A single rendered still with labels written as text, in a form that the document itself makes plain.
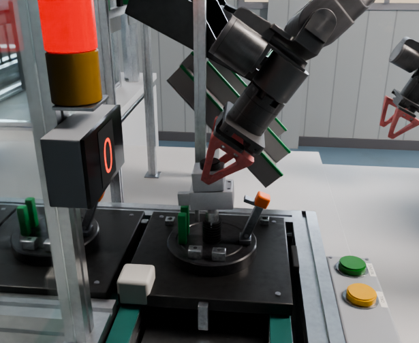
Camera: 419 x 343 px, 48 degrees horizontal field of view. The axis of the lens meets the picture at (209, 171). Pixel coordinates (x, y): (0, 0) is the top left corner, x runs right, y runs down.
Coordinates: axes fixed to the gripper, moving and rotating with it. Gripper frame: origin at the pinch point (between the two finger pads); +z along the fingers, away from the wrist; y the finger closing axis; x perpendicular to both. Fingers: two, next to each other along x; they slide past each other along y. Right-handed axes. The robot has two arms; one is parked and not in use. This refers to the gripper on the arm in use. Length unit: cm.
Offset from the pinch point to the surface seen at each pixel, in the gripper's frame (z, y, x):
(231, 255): 7.6, 4.1, 9.6
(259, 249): 6.8, -0.8, 14.2
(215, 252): 7.6, 5.9, 6.8
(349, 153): 44, -299, 137
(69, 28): -12.9, 20.8, -21.7
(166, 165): 30, -60, 0
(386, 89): -11, -313, 131
